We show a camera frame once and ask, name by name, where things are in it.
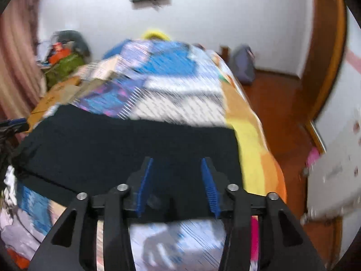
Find pink striped curtain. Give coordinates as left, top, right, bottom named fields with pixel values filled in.
left=0, top=0, right=47, bottom=120

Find colourful patchwork blanket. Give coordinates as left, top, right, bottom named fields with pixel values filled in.
left=0, top=38, right=287, bottom=271

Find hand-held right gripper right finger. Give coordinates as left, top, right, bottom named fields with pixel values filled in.
left=201, top=157, right=326, bottom=271

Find grey cushion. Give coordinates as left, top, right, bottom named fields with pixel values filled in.
left=52, top=30, right=91, bottom=60

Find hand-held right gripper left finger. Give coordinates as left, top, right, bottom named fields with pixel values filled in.
left=28, top=157, right=154, bottom=271

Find wooden door frame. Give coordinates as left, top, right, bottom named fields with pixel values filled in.
left=299, top=0, right=348, bottom=154

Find green bag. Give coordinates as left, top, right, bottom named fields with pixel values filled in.
left=44, top=54, right=86, bottom=91

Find yellow hoop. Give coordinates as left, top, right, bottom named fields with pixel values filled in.
left=141, top=28, right=171, bottom=42

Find black pants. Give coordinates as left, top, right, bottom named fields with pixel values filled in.
left=13, top=104, right=245, bottom=224

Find grey blue backpack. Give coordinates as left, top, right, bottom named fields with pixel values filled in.
left=230, top=44, right=256, bottom=84

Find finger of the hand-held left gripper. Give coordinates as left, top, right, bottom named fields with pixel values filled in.
left=0, top=118, right=30, bottom=134

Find brown cardboard box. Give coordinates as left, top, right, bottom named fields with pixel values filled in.
left=28, top=76, right=83, bottom=132

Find orange packet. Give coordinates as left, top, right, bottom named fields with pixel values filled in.
left=48, top=42, right=71, bottom=64

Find pink cloth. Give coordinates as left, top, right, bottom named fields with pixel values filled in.
left=306, top=147, right=321, bottom=170

